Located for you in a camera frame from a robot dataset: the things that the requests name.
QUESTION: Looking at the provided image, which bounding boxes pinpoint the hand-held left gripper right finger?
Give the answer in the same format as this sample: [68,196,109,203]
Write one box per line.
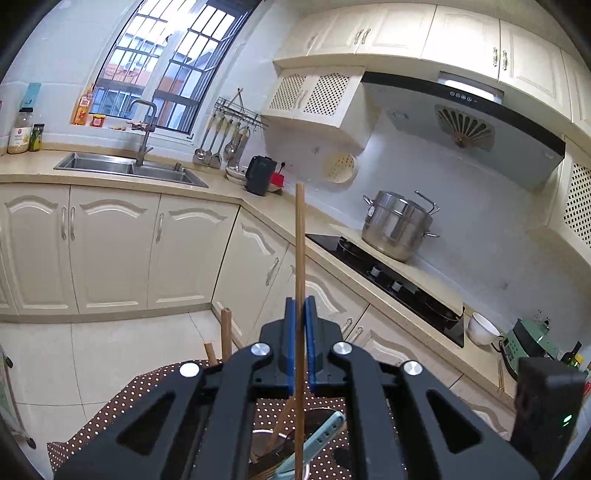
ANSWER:
[304,296,541,480]

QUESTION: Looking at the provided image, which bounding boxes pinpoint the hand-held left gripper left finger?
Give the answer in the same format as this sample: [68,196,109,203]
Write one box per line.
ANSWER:
[54,297,297,480]

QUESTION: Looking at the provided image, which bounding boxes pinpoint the green kitchen appliance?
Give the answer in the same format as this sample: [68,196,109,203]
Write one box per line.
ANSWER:
[499,318,568,384]

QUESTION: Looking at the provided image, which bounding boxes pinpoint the white bowl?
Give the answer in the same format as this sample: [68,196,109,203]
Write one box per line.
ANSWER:
[467,312,502,347]

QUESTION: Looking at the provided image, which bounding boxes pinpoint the black gas stove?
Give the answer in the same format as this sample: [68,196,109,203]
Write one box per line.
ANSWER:
[305,233,466,349]

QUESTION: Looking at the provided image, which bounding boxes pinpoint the steel stockpot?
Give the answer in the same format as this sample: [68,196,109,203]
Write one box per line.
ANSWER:
[361,190,440,264]

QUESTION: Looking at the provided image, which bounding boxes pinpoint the black kettle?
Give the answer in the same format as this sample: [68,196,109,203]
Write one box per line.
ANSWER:
[245,155,278,197]

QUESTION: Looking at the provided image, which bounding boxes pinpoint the round cream strainer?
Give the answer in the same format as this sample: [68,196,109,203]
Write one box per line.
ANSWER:
[323,152,358,184]

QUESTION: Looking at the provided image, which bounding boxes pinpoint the cream lower kitchen cabinets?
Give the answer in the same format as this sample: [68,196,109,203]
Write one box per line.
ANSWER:
[0,182,518,416]

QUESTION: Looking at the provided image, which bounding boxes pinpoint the cream kitchen cabinets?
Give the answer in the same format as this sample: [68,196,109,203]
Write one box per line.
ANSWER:
[0,182,518,416]
[272,0,591,139]

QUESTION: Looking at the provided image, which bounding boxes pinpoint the hanging metal spatula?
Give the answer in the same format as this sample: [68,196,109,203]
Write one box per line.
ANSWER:
[210,119,223,168]

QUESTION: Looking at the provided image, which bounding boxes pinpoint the hanging metal ladle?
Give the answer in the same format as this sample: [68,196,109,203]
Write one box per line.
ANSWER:
[193,117,207,163]

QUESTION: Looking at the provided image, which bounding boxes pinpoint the brown polka dot tablecloth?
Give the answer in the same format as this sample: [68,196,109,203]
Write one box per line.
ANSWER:
[46,360,407,480]

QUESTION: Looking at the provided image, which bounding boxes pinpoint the steel kitchen sink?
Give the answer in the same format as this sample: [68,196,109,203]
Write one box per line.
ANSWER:
[54,152,209,189]

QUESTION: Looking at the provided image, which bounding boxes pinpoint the cream lattice door cabinet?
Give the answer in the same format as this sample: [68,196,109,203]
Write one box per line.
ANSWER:
[262,67,365,153]

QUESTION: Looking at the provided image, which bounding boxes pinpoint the metal faucet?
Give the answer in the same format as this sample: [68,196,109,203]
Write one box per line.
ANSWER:
[127,99,158,167]

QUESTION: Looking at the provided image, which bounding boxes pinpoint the range hood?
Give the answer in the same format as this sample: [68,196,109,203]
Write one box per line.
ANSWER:
[360,71,566,190]

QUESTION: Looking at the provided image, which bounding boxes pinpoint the white shelf trolley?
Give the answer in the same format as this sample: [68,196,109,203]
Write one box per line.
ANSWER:
[0,346,38,450]

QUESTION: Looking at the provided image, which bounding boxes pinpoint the barred window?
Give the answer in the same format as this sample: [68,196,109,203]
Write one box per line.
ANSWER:
[90,0,257,137]

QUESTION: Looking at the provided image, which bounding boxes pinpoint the orange package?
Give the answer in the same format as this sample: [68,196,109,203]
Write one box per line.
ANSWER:
[71,85,95,126]

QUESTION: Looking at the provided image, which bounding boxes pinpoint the cream upper kitchen cabinets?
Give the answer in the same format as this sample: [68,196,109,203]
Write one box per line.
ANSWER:
[272,0,591,139]

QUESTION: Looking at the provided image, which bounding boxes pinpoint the blue carton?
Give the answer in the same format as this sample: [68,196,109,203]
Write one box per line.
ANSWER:
[22,83,42,112]

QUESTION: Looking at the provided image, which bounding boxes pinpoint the light blue handled utensil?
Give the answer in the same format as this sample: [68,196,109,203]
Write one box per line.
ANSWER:
[276,411,347,476]

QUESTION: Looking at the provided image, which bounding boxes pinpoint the wire utensil rack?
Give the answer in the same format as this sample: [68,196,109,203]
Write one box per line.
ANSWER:
[213,88,269,130]

